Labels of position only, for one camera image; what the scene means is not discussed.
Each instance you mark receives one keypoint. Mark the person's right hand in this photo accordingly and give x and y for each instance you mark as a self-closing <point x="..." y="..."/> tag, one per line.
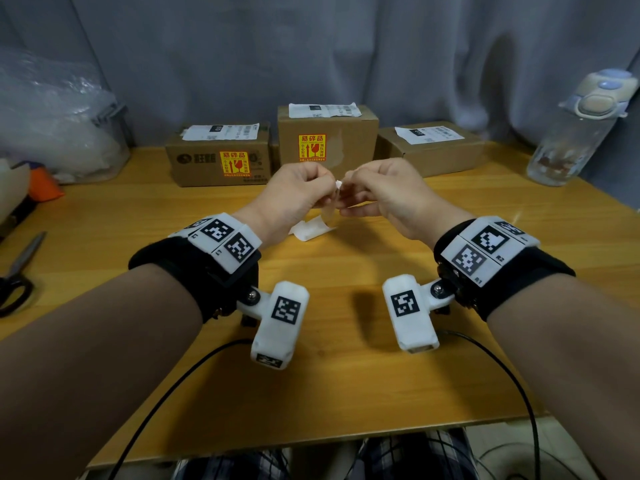
<point x="405" y="199"/>

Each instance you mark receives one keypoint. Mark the wide cardboard box yellow sticker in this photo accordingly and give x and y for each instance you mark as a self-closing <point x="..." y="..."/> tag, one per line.
<point x="200" y="164"/>

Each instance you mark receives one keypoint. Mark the white wrist marker block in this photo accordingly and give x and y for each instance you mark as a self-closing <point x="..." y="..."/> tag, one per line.
<point x="225" y="239"/>
<point x="487" y="247"/>

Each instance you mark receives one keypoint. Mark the white plastic object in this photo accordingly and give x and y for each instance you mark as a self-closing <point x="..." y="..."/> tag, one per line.
<point x="11" y="187"/>

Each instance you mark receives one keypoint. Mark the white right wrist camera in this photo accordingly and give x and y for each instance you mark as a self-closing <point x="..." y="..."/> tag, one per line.
<point x="411" y="314"/>

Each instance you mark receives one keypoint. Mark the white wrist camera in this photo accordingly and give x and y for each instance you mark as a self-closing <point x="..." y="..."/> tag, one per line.
<point x="411" y="314"/>
<point x="277" y="322"/>

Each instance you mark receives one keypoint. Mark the clear water bottle cream lid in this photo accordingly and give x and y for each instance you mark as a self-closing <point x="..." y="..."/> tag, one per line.
<point x="565" y="144"/>

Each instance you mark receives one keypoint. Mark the white right wrist marker block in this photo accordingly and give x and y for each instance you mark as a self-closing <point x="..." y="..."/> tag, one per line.
<point x="487" y="247"/>

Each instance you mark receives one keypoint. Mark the plaid trousers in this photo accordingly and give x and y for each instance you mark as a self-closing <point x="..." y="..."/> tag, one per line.
<point x="415" y="457"/>

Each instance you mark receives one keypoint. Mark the tall cardboard box yellow sticker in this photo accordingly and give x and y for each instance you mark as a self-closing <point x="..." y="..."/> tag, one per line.
<point x="325" y="139"/>

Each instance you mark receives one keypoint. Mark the flat cardboard box white label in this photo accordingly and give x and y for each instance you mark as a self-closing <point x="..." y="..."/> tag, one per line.
<point x="440" y="152"/>

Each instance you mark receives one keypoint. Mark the clear bubble wrap bag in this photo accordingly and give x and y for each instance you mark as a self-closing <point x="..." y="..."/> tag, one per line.
<point x="45" y="114"/>

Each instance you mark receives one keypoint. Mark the person's left forearm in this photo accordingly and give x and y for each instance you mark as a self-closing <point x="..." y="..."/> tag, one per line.
<point x="85" y="364"/>

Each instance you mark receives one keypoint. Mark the white paper strip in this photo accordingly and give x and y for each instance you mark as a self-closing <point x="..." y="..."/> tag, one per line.
<point x="311" y="228"/>

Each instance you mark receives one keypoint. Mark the person's left hand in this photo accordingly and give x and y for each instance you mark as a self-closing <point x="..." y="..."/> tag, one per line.
<point x="287" y="197"/>

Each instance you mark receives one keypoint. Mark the person's left fingers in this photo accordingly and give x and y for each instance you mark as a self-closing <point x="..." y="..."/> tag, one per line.
<point x="320" y="187"/>

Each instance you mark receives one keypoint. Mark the white left wrist marker block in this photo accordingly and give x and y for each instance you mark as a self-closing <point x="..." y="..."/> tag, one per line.
<point x="225" y="239"/>

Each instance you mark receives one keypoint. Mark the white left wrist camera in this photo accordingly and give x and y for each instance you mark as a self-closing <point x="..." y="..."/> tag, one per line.
<point x="277" y="322"/>

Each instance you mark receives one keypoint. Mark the person's right fingers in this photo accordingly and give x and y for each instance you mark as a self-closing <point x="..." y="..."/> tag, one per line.
<point x="362" y="192"/>

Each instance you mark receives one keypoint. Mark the person's right forearm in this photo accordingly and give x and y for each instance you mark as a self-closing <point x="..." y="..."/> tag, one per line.
<point x="570" y="354"/>

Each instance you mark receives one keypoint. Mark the grey curtain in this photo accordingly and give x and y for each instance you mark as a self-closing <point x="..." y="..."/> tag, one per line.
<point x="300" y="49"/>

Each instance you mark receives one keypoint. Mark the orange object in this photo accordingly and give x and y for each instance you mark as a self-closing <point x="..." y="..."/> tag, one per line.
<point x="44" y="184"/>

